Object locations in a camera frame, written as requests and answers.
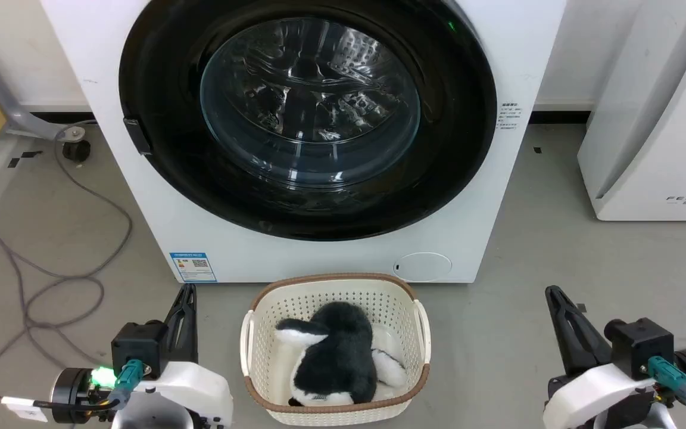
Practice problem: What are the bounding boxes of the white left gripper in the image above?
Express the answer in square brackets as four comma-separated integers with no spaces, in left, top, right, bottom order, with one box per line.
[111,284,234,429]

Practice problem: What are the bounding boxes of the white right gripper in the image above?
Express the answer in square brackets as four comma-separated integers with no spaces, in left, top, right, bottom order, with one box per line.
[542,285,678,429]

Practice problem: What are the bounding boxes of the white front-load washing machine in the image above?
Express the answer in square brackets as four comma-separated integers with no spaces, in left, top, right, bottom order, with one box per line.
[39,0,567,284]

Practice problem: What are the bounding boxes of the round black glass washer door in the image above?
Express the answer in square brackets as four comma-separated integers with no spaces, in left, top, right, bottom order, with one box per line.
[119,0,497,242]

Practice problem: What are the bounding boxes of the cream perforated laundry basket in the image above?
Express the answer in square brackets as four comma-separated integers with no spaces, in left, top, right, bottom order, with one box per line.
[239,273,432,427]

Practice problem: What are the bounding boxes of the black and white plush toy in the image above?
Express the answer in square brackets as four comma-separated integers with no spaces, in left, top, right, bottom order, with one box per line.
[275,301,409,408]

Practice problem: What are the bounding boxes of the oval white filter cover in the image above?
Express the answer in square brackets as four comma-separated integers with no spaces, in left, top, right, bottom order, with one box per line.
[394,252,453,282]

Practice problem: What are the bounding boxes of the black caster wheel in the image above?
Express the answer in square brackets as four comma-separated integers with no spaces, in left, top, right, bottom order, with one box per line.
[61,138,92,163]

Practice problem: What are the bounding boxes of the white air purifier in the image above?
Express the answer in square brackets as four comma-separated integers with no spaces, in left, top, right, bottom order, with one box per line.
[576,0,686,222]

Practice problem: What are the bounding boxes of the grey floor cable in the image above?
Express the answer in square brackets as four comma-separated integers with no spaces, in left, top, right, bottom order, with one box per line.
[0,119,134,412]

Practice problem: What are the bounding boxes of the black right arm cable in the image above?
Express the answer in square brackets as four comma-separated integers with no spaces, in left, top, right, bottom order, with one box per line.
[647,356,686,429]

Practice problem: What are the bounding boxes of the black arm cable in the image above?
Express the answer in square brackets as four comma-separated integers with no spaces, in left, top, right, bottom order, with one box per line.
[0,359,145,419]
[647,356,686,429]

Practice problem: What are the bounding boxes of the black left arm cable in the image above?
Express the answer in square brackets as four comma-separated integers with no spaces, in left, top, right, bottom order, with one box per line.
[0,359,145,419]

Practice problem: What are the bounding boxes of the black door latch handle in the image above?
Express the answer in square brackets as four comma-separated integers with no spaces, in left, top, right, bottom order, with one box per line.
[123,117,152,156]

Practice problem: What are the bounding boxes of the grey metal frame leg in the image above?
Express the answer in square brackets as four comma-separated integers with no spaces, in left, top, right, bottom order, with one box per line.
[0,58,83,142]

